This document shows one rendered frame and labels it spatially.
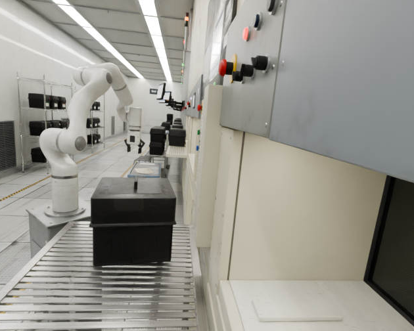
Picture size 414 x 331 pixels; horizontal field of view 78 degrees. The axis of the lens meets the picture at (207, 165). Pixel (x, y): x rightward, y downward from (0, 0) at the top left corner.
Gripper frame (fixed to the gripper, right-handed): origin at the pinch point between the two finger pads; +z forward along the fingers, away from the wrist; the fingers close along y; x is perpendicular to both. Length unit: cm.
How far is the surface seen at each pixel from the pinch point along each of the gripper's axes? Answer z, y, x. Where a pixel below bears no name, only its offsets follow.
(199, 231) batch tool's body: 8, 82, -82
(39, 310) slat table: 25, 49, -114
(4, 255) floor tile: 101, -111, -22
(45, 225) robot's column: 25, 7, -77
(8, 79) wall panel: -63, -357, 159
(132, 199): 0, 58, -86
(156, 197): 0, 65, -81
